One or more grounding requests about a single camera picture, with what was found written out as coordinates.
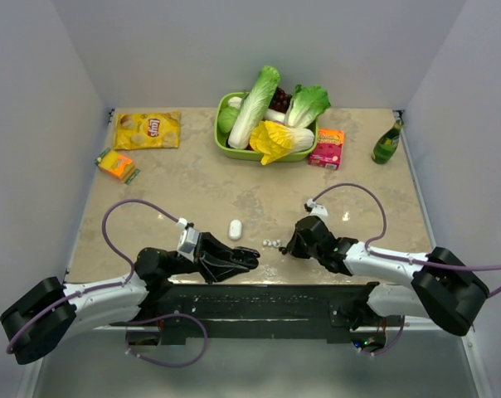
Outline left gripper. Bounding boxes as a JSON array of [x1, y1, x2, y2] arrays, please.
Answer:
[[165, 232, 250, 284]]

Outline black earbud charging case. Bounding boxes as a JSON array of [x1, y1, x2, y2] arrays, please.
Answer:
[[231, 246, 260, 269]]

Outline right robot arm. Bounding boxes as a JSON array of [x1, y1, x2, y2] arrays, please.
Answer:
[[283, 216, 489, 337]]

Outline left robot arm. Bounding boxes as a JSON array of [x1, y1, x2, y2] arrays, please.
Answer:
[[0, 230, 260, 365]]

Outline white earbud charging case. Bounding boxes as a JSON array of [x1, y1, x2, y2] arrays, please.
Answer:
[[228, 220, 243, 240]]

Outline pink snack box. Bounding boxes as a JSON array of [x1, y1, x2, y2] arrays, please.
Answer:
[[309, 129, 345, 170]]

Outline yellow napa cabbage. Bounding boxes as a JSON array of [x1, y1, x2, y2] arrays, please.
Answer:
[[250, 120, 314, 165]]

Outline green plastic basin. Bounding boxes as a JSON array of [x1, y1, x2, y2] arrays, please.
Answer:
[[214, 91, 319, 163]]

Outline green glass bottle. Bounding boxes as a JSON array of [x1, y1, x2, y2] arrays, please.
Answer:
[[372, 119, 404, 164]]

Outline white radish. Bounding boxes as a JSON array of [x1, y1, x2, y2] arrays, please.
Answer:
[[227, 96, 285, 124]]

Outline green leafy lettuce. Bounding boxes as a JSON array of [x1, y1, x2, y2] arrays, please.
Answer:
[[284, 85, 331, 129]]

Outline yellow orange sponge pack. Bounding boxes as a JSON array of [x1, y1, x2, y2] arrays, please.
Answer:
[[95, 148, 140, 185]]

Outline small green cabbage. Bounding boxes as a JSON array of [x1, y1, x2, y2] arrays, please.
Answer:
[[217, 106, 240, 134]]

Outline dark red grapes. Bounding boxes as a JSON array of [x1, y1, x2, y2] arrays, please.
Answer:
[[269, 87, 292, 114]]

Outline yellow chips bag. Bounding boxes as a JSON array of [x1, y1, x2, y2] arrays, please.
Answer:
[[113, 111, 181, 151]]

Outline tall napa cabbage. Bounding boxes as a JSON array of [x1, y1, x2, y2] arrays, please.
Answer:
[[228, 66, 280, 150]]

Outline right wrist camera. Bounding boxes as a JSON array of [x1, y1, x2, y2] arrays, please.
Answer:
[[304, 199, 328, 221]]

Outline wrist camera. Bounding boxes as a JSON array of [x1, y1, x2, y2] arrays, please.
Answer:
[[304, 199, 328, 221], [177, 218, 200, 259]]

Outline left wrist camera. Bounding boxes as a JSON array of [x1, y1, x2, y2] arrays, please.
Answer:
[[177, 218, 200, 259]]

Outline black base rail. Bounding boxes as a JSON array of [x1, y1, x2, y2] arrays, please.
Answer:
[[121, 282, 381, 344]]

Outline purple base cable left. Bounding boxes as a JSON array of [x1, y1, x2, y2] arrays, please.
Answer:
[[124, 313, 210, 367]]

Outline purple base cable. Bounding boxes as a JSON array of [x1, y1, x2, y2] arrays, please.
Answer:
[[356, 317, 406, 357], [124, 313, 210, 367]]

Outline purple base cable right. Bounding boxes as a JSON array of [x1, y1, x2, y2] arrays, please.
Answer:
[[356, 317, 406, 357]]

